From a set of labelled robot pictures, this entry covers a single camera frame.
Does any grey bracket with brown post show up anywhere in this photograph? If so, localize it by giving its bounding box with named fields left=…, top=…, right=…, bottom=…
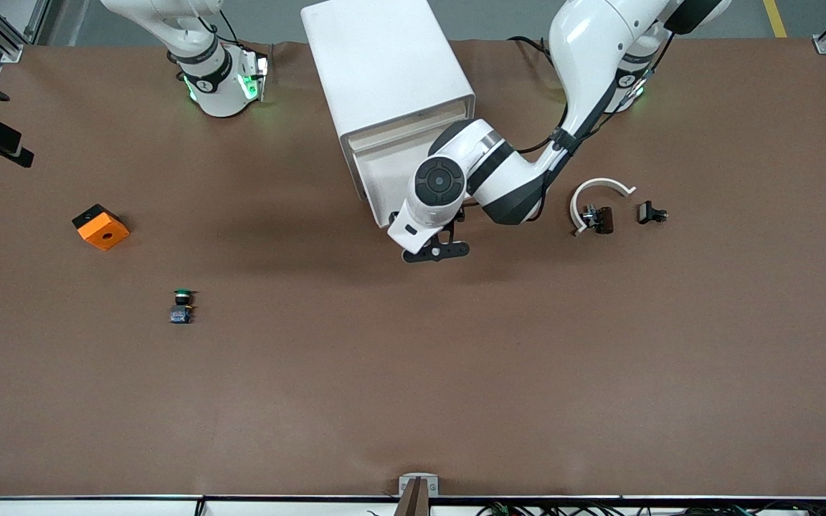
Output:
left=395, top=473, right=440, bottom=516

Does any white curved plastic part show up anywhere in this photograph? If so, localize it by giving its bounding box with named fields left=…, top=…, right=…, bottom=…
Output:
left=569, top=177, right=637, bottom=237

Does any orange box with hole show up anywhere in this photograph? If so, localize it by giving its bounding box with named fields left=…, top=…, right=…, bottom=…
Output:
left=72, top=204, right=130, bottom=252

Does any green push button switch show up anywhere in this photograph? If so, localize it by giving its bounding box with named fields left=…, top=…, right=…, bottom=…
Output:
left=169, top=288, right=196, bottom=325

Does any small dark brown component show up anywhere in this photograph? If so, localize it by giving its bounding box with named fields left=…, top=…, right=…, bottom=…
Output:
left=581, top=205, right=615, bottom=236

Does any cream cabinet drawer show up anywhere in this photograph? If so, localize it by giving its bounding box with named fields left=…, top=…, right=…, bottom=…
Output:
left=353, top=140, right=432, bottom=229
left=347, top=102, right=474, bottom=153

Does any large table cover sheet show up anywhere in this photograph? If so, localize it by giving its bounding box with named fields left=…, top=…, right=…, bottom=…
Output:
left=0, top=37, right=826, bottom=500

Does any black arm base cable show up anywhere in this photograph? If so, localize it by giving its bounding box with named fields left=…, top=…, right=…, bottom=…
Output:
left=198, top=7, right=245, bottom=47
left=508, top=34, right=564, bottom=72

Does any black left arm base cable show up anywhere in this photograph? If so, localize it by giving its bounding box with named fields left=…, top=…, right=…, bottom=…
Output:
left=508, top=34, right=564, bottom=72

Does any black right arm base cable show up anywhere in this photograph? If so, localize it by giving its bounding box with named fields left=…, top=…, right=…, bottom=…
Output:
left=198, top=7, right=245, bottom=47

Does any white drawer cabinet shell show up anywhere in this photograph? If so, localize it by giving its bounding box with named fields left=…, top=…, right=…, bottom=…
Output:
left=300, top=0, right=476, bottom=205

